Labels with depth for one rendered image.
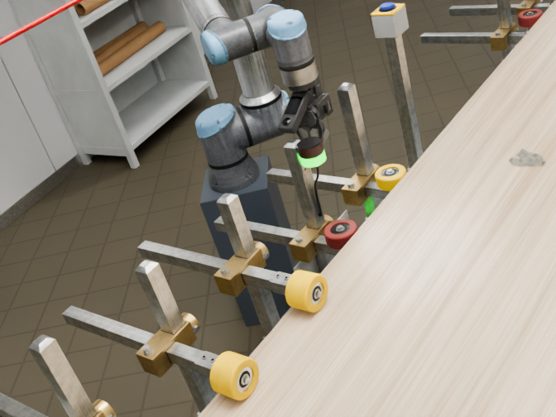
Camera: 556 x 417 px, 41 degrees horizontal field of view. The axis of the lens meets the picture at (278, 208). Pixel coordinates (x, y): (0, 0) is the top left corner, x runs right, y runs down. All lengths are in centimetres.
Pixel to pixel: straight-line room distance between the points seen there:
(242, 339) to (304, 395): 158
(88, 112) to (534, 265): 336
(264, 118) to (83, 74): 194
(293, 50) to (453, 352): 82
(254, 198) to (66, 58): 204
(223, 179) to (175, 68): 259
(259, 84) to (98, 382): 133
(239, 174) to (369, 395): 144
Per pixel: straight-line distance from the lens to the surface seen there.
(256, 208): 268
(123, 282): 356
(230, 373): 139
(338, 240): 174
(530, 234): 166
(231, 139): 261
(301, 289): 152
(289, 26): 180
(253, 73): 256
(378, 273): 162
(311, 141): 173
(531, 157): 189
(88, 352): 326
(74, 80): 446
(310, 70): 185
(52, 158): 469
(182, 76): 520
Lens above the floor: 190
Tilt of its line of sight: 31 degrees down
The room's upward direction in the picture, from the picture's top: 17 degrees counter-clockwise
